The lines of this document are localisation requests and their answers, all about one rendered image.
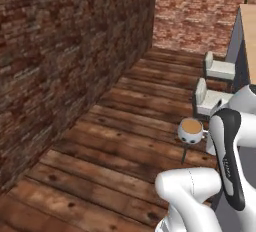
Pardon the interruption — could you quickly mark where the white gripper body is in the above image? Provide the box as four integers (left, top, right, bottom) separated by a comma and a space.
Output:
205, 117, 219, 156

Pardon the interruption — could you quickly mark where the white spotted mug of coffee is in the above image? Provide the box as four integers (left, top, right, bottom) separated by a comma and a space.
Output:
176, 117, 205, 146

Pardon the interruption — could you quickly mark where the grey counter with wooden top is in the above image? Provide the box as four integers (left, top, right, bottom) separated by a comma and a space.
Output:
225, 3, 256, 94

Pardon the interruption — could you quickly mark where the white stool with dark legs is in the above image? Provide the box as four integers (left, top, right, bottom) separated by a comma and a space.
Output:
192, 77, 235, 122
202, 50, 237, 84

